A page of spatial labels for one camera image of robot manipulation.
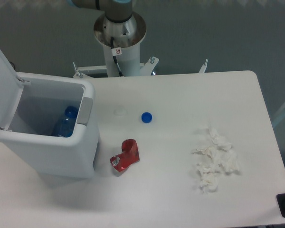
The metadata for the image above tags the white plastic trash can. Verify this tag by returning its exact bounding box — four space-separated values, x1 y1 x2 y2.
0 72 99 178

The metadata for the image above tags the white trash can lid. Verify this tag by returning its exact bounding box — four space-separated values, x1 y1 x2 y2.
0 50 24 130

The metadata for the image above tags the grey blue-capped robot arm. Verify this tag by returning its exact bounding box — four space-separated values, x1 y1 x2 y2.
68 0 146 48

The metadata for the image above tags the blue bottle cap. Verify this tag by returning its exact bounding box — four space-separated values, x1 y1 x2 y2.
141 112 152 124

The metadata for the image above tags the crushed red can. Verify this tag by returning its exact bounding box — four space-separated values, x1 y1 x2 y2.
110 139 140 176

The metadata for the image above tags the blue plastic bottle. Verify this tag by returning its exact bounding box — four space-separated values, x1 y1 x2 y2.
51 106 78 137

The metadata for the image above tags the crumpled white tissue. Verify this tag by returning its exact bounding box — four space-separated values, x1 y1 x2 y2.
191 124 242 194

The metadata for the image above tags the white base frame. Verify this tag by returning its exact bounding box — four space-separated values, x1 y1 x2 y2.
72 56 209 78

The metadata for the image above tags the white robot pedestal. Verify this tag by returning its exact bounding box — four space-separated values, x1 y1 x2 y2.
103 44 140 76

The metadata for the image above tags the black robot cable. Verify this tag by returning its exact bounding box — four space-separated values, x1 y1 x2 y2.
110 37 124 77

